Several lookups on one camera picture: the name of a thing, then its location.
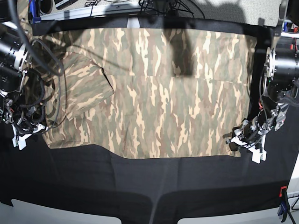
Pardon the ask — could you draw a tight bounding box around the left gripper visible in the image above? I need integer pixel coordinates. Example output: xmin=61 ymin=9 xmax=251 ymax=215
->
xmin=228 ymin=131 xmax=259 ymax=152

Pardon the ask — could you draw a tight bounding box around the camouflage t-shirt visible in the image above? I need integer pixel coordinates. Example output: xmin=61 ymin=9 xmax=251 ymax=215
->
xmin=34 ymin=28 xmax=257 ymax=159

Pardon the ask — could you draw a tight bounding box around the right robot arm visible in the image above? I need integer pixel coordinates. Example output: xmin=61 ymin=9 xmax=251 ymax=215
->
xmin=0 ymin=0 xmax=64 ymax=134

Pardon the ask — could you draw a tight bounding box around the blue clamp right front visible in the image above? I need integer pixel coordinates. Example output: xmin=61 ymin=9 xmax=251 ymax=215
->
xmin=278 ymin=186 xmax=290 ymax=223

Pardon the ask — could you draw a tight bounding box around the blue clamp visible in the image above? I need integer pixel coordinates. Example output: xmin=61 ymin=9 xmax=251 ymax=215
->
xmin=28 ymin=0 xmax=42 ymax=24
xmin=278 ymin=186 xmax=290 ymax=223

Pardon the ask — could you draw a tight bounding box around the black table cloth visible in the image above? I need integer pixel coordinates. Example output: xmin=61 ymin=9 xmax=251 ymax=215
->
xmin=0 ymin=24 xmax=299 ymax=224

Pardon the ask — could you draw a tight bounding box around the white tape patch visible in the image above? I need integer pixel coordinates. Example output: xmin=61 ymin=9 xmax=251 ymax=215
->
xmin=127 ymin=17 xmax=140 ymax=28

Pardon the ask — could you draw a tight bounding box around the blue clamp left rear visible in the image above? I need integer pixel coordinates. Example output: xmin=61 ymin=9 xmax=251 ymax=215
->
xmin=28 ymin=0 xmax=42 ymax=24

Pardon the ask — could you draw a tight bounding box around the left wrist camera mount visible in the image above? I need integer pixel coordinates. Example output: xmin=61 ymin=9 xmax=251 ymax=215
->
xmin=225 ymin=119 xmax=268 ymax=164

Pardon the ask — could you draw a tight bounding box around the black cable bundle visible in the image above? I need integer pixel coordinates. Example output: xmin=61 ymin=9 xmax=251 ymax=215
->
xmin=84 ymin=0 xmax=206 ymax=19

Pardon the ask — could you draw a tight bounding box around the aluminium rail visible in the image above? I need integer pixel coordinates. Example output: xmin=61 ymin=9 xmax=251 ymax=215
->
xmin=39 ymin=5 xmax=169 ymax=21

